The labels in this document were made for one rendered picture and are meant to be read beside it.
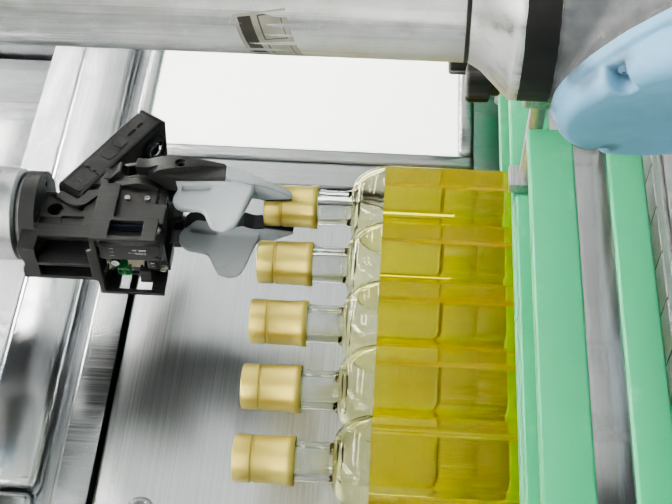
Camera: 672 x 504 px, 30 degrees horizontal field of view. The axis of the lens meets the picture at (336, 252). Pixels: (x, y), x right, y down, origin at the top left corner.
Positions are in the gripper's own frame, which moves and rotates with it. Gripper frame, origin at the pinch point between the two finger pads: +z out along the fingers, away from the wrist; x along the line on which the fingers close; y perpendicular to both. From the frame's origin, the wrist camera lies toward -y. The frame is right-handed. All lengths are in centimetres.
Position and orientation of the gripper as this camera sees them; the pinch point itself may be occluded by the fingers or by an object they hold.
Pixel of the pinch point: (277, 205)
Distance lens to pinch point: 102.8
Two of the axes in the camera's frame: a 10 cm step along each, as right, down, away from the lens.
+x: 0.0, -6.3, -7.8
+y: -0.6, 7.8, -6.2
